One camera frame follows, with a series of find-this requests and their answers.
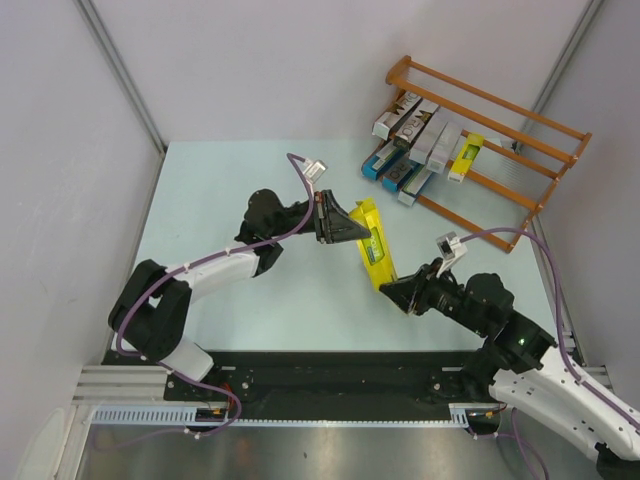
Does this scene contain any white slotted cable duct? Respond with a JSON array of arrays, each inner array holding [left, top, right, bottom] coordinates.
[[92, 405, 228, 427]]

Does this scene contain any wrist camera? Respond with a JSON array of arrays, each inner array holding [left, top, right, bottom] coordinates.
[[302, 158, 328, 189], [436, 232, 468, 278]]

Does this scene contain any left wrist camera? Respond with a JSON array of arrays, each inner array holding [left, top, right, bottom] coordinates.
[[302, 158, 328, 189]]

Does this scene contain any lilac text-side toothpaste box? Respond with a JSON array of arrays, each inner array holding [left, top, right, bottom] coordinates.
[[409, 112, 447, 164]]

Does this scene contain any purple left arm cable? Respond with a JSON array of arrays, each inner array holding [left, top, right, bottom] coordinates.
[[113, 152, 321, 356]]

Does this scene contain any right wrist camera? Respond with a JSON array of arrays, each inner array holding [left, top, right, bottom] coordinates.
[[436, 232, 468, 278]]

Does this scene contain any silver black R&O charcoal box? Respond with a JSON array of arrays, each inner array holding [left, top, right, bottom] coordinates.
[[372, 91, 422, 140]]

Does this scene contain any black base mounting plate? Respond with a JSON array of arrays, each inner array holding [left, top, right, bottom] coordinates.
[[102, 349, 506, 416]]

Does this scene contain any lilac Protefix toothpaste box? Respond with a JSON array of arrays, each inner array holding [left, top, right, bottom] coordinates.
[[426, 122, 462, 174]]

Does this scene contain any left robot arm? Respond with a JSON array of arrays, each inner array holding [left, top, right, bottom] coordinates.
[[108, 189, 371, 400]]

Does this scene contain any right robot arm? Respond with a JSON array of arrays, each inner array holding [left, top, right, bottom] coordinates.
[[379, 261, 639, 479]]

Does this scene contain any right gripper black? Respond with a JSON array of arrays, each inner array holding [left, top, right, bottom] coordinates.
[[379, 256, 488, 335]]

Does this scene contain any aluminium frame rail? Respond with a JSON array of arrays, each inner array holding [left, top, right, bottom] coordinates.
[[72, 365, 167, 405]]

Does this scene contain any blue toothpaste box with barcode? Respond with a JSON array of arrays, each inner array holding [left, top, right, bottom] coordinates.
[[361, 141, 404, 180]]

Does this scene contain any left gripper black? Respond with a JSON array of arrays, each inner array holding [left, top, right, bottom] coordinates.
[[267, 190, 369, 244]]

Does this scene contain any orange wooden shelf rack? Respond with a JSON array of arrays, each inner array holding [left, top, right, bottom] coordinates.
[[361, 56, 592, 252]]

